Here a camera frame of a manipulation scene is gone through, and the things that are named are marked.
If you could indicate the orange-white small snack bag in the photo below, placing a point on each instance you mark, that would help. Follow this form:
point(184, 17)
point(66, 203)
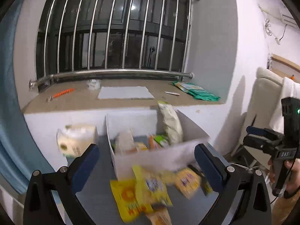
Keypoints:
point(160, 217)

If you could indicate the yellow flat snack packet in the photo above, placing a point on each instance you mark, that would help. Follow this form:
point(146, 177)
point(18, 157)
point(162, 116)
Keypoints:
point(124, 194)

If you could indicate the green packets pile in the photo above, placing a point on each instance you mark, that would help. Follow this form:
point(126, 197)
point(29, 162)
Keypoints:
point(197, 92)

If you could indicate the orange beaded tool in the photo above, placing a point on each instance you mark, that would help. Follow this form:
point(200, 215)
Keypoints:
point(60, 94)

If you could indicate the tissue pack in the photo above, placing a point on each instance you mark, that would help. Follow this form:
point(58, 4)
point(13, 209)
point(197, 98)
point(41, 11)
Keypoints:
point(73, 140)

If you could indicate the steel window guard rail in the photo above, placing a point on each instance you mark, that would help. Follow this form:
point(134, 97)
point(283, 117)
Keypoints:
point(80, 39)

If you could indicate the small wooden stick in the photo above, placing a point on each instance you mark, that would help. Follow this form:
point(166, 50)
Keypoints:
point(172, 93)

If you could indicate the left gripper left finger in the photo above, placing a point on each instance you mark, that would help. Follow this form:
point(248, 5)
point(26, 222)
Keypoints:
point(40, 206)

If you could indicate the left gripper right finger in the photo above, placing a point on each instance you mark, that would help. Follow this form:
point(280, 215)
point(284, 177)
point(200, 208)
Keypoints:
point(253, 207)

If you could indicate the person's right hand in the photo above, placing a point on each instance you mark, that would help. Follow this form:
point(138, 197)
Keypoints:
point(293, 184)

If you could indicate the orange sleeve forearm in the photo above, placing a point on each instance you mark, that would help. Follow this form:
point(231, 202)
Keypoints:
point(282, 208)

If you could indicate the white storage box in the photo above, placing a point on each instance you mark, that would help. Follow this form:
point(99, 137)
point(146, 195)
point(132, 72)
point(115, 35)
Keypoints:
point(146, 129)

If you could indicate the yellow blue-logo snack bag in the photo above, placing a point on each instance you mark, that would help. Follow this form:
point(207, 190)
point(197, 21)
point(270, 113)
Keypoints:
point(149, 188)

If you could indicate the white paper sheet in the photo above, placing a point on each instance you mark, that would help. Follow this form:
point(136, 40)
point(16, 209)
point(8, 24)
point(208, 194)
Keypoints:
point(125, 92)

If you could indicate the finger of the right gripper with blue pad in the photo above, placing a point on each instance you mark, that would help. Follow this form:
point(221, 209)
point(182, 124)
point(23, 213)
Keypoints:
point(255, 131)

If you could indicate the pale green snack bag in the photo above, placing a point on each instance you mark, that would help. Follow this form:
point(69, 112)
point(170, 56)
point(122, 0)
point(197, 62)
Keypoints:
point(172, 124)

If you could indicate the white noodle snack bag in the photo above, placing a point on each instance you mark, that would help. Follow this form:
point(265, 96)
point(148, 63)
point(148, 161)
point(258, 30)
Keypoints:
point(124, 142)

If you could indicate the blue curtain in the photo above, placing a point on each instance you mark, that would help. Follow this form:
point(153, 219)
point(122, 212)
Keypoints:
point(20, 156)

